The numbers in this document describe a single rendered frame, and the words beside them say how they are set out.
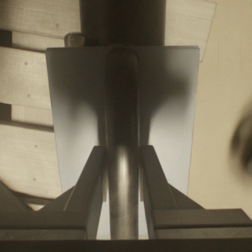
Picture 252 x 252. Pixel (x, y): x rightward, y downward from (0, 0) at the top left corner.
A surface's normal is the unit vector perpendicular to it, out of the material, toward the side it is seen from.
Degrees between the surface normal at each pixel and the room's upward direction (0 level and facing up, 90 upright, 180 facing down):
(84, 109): 0
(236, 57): 0
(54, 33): 0
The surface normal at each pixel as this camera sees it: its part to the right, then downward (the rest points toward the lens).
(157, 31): 0.73, 0.17
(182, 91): 0.00, 0.26
